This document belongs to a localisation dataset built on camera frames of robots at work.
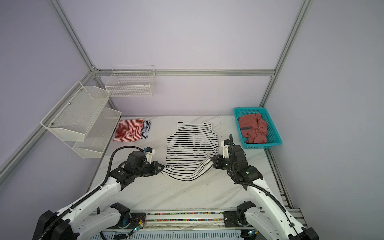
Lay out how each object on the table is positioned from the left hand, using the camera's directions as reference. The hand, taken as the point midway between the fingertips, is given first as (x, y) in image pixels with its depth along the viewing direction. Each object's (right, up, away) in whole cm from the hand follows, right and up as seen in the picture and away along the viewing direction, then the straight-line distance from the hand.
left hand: (163, 167), depth 80 cm
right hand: (+26, +6, -4) cm, 27 cm away
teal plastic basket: (+71, +15, +19) cm, 75 cm away
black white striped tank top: (+14, +6, +20) cm, 25 cm away
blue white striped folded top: (-20, +19, +28) cm, 39 cm away
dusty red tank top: (+62, +18, +24) cm, 69 cm away
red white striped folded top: (-31, +20, +26) cm, 45 cm away
